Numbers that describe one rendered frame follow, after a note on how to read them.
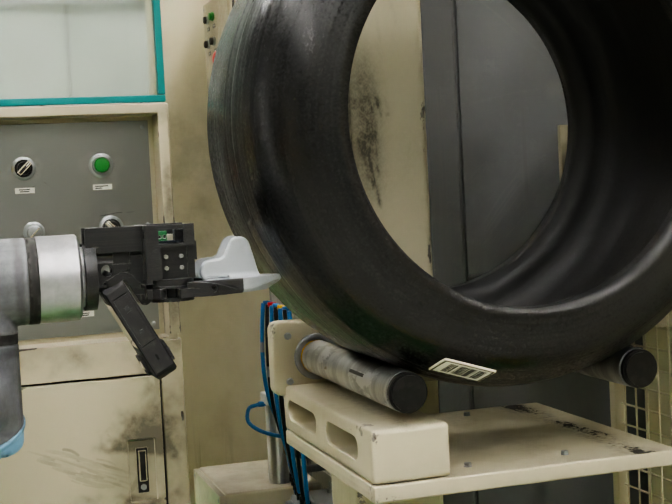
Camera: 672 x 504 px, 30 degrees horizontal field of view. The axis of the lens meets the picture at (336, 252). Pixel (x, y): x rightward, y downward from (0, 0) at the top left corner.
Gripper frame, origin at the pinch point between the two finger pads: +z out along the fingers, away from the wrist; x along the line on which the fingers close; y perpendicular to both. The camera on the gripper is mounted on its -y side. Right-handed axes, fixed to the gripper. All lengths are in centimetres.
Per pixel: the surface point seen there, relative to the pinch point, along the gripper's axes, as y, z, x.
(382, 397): -12.6, 10.3, -6.1
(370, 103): 21.2, 22.5, 28.6
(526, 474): -22.3, 25.7, -8.5
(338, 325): -4.5, 5.8, -6.0
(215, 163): 13.5, -3.4, 8.7
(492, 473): -21.7, 21.7, -8.5
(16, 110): 24, -22, 64
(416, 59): 27.0, 29.5, 28.6
